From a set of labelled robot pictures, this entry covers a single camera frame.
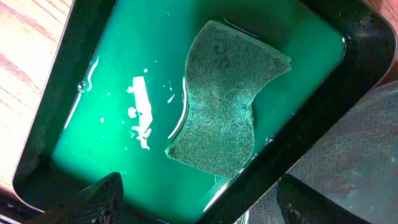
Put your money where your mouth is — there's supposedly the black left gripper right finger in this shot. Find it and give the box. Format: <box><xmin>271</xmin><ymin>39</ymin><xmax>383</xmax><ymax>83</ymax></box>
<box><xmin>277</xmin><ymin>174</ymin><xmax>370</xmax><ymax>224</ymax></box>

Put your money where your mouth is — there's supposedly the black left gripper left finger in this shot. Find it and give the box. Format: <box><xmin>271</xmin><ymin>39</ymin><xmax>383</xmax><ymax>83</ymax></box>
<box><xmin>26</xmin><ymin>172</ymin><xmax>124</xmax><ymax>224</ymax></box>

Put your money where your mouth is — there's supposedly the black rectangular water tray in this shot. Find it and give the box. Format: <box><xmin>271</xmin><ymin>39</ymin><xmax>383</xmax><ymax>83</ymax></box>
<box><xmin>13</xmin><ymin>1</ymin><xmax>397</xmax><ymax>223</ymax></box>

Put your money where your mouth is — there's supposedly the green scrubbing sponge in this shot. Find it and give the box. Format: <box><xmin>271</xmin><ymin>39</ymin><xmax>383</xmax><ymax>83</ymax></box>
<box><xmin>165</xmin><ymin>21</ymin><xmax>291</xmax><ymax>178</ymax></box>

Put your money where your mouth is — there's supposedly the round black serving tray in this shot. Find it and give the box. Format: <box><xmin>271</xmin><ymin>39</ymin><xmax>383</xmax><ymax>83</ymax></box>
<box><xmin>239</xmin><ymin>82</ymin><xmax>397</xmax><ymax>223</ymax></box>

